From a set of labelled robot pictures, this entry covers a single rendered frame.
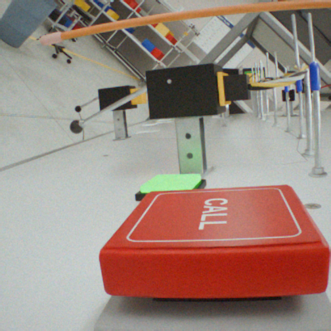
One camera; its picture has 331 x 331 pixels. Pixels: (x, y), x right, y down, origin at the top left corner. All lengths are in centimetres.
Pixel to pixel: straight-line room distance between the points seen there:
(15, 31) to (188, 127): 364
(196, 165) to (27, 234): 15
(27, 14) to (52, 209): 361
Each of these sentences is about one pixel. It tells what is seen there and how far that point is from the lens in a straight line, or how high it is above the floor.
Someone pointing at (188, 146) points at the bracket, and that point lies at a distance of 28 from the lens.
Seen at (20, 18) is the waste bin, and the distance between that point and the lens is 384.
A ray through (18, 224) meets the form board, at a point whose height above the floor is 99.
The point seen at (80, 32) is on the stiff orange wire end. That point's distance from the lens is 17.
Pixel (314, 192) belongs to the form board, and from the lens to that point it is 23.
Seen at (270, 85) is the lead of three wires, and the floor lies 116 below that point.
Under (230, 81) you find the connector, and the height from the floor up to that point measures 114.
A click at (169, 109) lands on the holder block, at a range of 27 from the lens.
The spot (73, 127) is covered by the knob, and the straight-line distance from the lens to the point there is 33.
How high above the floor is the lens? 113
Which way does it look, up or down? 15 degrees down
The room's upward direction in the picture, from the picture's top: 44 degrees clockwise
